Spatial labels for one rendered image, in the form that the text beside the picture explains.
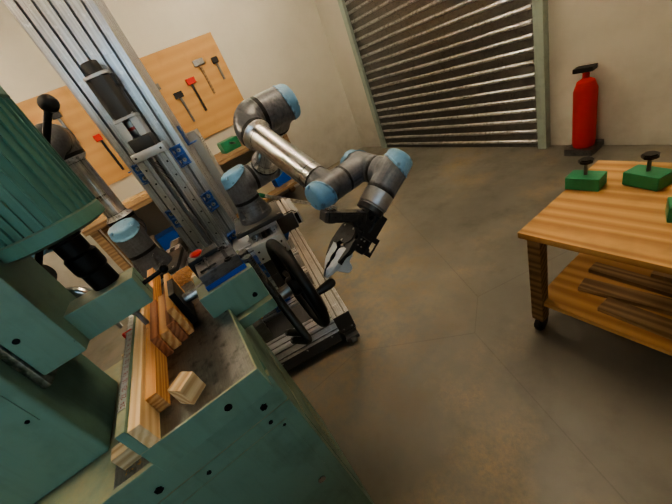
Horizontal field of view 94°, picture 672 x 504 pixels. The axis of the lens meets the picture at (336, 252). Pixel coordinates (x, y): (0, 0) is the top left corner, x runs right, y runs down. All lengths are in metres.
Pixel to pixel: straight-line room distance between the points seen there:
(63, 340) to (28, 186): 0.28
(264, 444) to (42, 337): 0.48
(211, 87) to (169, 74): 0.42
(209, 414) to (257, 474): 0.31
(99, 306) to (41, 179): 0.26
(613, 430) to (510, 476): 0.36
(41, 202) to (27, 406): 0.36
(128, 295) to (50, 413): 0.24
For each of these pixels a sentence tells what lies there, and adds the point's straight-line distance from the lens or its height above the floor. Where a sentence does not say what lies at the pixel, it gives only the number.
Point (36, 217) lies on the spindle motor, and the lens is 0.70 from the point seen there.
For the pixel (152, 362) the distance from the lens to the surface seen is 0.72.
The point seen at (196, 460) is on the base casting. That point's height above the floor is 0.74.
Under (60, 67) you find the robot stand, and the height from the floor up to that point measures 1.60.
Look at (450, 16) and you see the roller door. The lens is 3.49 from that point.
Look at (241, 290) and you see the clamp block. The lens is 0.77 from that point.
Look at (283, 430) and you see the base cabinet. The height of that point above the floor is 0.64.
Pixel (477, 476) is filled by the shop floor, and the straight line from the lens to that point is 1.36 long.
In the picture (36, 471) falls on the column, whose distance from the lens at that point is 0.91.
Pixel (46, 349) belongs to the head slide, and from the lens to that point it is 0.80.
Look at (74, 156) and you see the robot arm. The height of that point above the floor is 1.33.
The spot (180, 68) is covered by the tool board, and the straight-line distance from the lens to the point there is 4.19.
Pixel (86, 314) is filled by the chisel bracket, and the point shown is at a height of 1.05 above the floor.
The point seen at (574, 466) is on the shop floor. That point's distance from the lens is 1.39.
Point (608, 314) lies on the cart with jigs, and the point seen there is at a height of 0.19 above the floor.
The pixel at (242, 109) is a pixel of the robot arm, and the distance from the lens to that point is 1.05.
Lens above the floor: 1.28
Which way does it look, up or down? 30 degrees down
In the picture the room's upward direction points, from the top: 25 degrees counter-clockwise
